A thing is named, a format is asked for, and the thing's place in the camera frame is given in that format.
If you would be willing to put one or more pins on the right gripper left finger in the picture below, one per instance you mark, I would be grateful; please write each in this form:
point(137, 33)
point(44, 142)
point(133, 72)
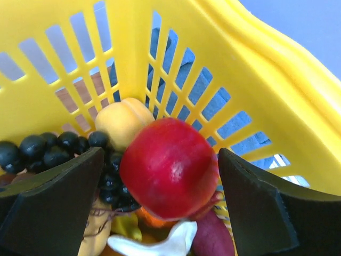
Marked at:
point(47, 213)

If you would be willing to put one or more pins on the yellow peach fruit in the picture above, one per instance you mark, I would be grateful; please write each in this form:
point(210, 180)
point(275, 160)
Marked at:
point(122, 121)

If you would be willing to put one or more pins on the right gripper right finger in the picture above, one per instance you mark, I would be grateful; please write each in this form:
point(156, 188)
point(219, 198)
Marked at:
point(272, 216)

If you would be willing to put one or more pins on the purple sweet potato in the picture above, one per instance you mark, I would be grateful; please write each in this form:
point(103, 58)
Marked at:
point(212, 237)

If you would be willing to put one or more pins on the red apple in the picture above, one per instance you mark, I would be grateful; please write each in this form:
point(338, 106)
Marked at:
point(170, 169)

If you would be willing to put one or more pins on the yellow plastic basket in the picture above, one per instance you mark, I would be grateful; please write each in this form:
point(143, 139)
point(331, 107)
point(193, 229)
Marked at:
point(235, 74)

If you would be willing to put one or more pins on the dark purple grape bunch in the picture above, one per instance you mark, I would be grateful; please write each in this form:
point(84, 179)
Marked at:
point(38, 153)

